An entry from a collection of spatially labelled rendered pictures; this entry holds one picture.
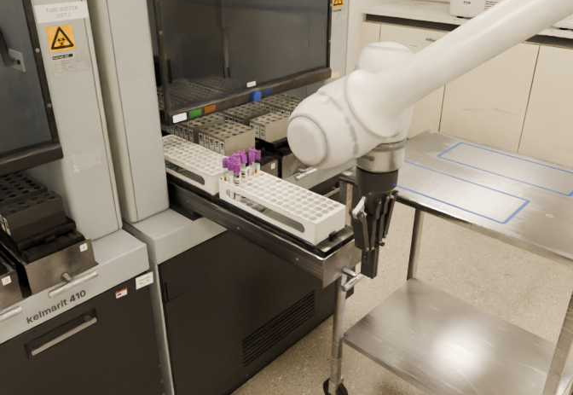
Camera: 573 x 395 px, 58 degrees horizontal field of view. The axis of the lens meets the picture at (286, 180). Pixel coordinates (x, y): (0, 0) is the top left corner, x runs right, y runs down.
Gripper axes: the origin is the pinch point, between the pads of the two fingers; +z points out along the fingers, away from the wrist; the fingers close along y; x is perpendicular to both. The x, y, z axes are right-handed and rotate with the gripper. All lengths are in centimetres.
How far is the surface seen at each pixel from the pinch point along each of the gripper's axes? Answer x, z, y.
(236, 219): -31.2, 0.5, 6.7
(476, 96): -79, 34, -229
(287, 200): -20.8, -6.1, 1.1
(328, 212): -11.0, -6.2, -0.6
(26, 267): -46, 0, 47
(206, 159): -49.5, -6.4, -0.2
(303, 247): -11.9, -0.4, 6.1
